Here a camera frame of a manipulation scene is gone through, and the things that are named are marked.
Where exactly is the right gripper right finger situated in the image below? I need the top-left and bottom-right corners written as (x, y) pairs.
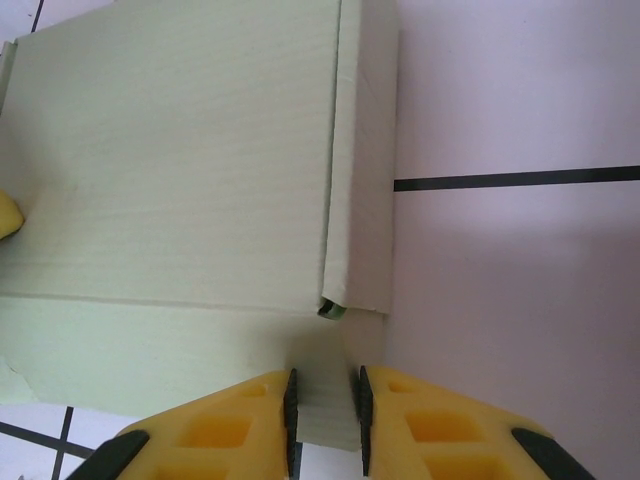
top-left (352, 364), bottom-right (575, 480)

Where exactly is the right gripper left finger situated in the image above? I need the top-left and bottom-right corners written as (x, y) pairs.
top-left (96, 368), bottom-right (302, 480)

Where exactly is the green paper box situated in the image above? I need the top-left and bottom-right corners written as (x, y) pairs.
top-left (0, 0), bottom-right (402, 452)

